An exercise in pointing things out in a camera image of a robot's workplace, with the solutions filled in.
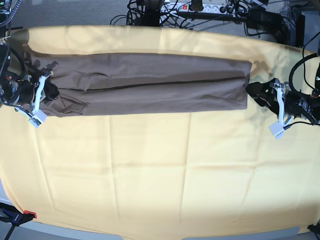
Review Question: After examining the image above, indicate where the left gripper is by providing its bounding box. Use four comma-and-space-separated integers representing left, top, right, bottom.
245, 78, 304, 119

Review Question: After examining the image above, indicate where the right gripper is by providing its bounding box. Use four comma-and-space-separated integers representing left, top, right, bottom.
14, 76, 60, 106

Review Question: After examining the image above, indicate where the brown T-shirt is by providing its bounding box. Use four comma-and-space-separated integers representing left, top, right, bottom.
24, 51, 252, 117

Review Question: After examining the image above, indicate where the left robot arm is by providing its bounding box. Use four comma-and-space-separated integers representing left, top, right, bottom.
246, 33, 320, 131

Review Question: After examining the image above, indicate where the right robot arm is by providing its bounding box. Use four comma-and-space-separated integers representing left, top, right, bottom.
0, 42, 60, 106

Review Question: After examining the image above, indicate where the black power adapter box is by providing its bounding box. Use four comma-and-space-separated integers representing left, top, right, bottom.
247, 9, 283, 26

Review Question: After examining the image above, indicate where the yellow table cloth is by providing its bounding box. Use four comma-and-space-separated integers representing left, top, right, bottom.
0, 24, 320, 240

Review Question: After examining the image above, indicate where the white power strip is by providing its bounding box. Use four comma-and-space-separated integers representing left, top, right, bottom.
160, 2, 236, 15

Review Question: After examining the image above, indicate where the blue red table clamp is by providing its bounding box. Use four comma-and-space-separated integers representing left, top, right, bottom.
0, 202, 37, 240

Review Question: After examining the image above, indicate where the black clamp right corner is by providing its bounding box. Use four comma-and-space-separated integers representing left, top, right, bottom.
307, 222, 320, 240

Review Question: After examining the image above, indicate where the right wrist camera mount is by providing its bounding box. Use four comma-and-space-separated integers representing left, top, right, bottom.
13, 72, 51, 128

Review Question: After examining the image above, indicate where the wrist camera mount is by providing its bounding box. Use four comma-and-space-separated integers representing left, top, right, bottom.
268, 78, 292, 140
13, 72, 51, 128

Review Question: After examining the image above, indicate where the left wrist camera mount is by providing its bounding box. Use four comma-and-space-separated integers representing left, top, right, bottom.
268, 78, 292, 140

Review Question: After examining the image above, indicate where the braided black white cable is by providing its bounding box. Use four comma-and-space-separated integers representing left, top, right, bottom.
0, 0, 24, 27

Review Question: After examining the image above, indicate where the black centre stand post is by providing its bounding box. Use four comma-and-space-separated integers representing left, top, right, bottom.
141, 0, 162, 27

